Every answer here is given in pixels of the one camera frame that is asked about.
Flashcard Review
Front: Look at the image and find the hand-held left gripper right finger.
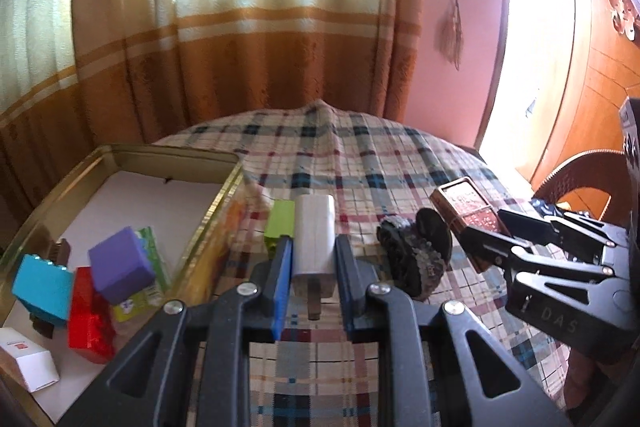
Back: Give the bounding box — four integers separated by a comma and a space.
336, 234, 571, 427

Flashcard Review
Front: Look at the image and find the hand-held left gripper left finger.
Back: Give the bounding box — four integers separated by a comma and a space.
60, 235, 295, 427

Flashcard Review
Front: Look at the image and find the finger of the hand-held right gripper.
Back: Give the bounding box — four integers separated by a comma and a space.
499, 208, 629, 266
461, 227, 614, 279

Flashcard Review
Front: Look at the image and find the white pronged charger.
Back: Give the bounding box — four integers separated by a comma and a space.
290, 194, 337, 321

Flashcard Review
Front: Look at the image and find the rose gold box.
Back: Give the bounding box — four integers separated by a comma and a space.
430, 177, 503, 275

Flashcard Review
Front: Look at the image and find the purple cube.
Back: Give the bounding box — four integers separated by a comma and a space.
87, 227, 157, 306

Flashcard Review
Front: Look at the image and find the gold tin box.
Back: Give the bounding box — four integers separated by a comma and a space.
0, 144, 246, 427

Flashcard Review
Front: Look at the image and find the red translucent building block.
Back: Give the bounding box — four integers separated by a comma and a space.
67, 266, 117, 365

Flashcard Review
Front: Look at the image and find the teal building block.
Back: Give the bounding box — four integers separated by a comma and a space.
11, 254, 76, 327

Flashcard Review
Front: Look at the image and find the white cube adapter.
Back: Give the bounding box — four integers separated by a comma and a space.
0, 327, 61, 394

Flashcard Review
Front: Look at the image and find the blue leaf-print cloth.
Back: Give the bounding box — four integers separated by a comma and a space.
532, 199, 568, 219

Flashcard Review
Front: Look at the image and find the green block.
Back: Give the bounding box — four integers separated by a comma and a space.
263, 199, 297, 253

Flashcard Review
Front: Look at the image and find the plaid tablecloth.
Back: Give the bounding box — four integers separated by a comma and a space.
150, 99, 571, 427

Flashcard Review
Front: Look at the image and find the green packet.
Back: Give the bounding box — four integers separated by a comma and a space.
112, 227, 171, 323

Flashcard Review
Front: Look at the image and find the white paper liner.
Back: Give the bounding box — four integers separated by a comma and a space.
5, 169, 234, 423

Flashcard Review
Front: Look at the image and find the wooden door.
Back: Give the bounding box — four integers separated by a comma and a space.
515, 0, 640, 188

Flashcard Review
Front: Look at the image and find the hanging tassel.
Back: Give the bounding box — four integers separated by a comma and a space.
437, 0, 466, 70

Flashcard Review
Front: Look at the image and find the orange and cream curtain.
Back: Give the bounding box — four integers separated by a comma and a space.
0, 0, 431, 228

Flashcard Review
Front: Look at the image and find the flower wall decal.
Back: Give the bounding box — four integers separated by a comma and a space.
607, 0, 640, 40

